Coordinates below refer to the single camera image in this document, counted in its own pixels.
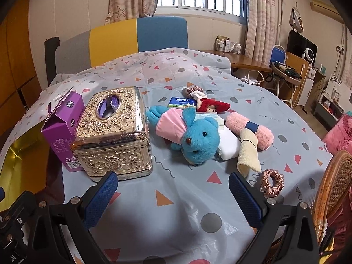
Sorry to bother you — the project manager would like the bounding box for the white wet wipes pack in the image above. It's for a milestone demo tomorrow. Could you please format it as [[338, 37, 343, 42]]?
[[205, 113, 240, 160]]

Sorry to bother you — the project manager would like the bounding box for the pink towel blue band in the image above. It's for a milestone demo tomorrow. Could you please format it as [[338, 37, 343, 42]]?
[[225, 112, 274, 151]]

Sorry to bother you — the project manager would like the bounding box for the blue Tempo tissue pack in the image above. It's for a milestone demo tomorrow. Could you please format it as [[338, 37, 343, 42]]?
[[168, 97, 196, 108]]

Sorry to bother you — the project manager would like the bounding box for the pink satin scrunchie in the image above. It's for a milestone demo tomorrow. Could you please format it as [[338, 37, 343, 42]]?
[[260, 169, 285, 198]]

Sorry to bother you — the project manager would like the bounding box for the cream rolled cloth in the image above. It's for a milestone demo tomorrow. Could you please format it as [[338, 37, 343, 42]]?
[[237, 128, 261, 178]]

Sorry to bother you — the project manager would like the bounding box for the ornate gold tissue box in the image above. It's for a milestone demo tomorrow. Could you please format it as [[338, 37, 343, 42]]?
[[70, 86, 153, 182]]

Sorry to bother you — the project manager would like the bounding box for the purple cardboard box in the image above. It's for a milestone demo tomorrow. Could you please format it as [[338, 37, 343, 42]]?
[[41, 91, 85, 172]]

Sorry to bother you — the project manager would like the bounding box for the gold metal tin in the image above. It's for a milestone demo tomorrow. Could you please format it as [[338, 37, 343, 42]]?
[[0, 121, 50, 211]]

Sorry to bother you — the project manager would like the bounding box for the wicker rattan chair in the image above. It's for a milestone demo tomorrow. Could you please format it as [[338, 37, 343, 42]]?
[[311, 150, 352, 264]]

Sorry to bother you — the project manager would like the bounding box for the blue plush elephant toy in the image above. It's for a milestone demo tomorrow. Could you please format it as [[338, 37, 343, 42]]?
[[146, 106, 220, 165]]

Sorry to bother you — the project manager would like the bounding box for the patterned plastic tablecloth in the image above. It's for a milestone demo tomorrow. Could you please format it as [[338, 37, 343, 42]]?
[[1, 48, 332, 263]]

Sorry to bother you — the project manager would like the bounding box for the red hooded plush doll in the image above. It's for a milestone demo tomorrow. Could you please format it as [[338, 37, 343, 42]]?
[[196, 98, 230, 113]]

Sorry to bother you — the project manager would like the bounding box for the white folded sock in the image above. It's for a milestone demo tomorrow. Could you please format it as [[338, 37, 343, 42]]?
[[189, 91, 208, 100]]

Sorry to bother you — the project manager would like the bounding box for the brown scrunchie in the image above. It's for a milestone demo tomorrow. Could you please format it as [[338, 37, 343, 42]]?
[[181, 85, 204, 98]]

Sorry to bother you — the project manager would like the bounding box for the small round side table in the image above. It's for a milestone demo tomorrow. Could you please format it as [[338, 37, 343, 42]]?
[[271, 63, 301, 109]]

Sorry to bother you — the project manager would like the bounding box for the grey yellow blue sofa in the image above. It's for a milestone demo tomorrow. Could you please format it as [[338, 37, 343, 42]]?
[[44, 16, 189, 85]]

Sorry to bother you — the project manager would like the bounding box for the blue folding chair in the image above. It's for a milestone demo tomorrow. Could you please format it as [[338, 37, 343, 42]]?
[[270, 44, 286, 65]]

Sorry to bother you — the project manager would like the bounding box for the black television screen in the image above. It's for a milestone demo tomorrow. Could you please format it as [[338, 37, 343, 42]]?
[[286, 30, 317, 65]]

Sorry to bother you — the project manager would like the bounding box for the right patterned curtain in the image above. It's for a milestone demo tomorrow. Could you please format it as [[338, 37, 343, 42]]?
[[245, 0, 276, 66]]

